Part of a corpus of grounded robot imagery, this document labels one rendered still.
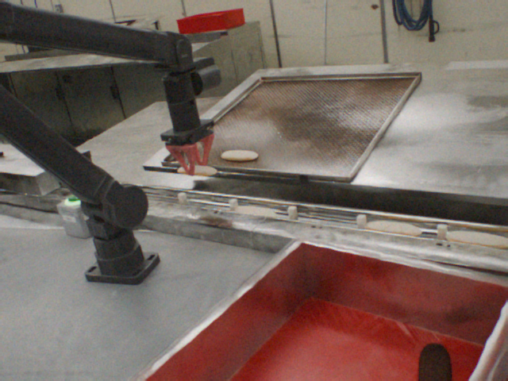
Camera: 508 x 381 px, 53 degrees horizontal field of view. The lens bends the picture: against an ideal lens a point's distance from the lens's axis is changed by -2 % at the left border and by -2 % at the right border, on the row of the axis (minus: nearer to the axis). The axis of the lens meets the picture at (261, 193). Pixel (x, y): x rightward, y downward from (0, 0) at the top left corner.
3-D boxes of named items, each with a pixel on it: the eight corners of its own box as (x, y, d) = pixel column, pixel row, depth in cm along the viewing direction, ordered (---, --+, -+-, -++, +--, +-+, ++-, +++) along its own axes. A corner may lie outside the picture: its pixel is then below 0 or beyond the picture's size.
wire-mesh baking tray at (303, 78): (162, 167, 127) (159, 161, 126) (261, 81, 160) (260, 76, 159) (350, 183, 100) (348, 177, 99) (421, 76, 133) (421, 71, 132)
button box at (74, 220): (67, 248, 116) (52, 205, 112) (94, 232, 122) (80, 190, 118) (91, 254, 112) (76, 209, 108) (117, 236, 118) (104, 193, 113)
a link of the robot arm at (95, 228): (92, 242, 94) (110, 248, 91) (76, 192, 90) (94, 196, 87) (131, 220, 100) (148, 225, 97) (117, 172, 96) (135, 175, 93)
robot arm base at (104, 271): (84, 281, 95) (139, 285, 91) (71, 244, 92) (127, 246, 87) (110, 256, 102) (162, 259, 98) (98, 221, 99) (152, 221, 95)
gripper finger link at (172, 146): (218, 167, 109) (209, 125, 105) (197, 181, 103) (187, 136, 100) (194, 165, 112) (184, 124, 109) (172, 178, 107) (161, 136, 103)
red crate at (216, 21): (178, 34, 459) (175, 20, 454) (200, 28, 487) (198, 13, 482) (225, 29, 434) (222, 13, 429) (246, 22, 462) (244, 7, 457)
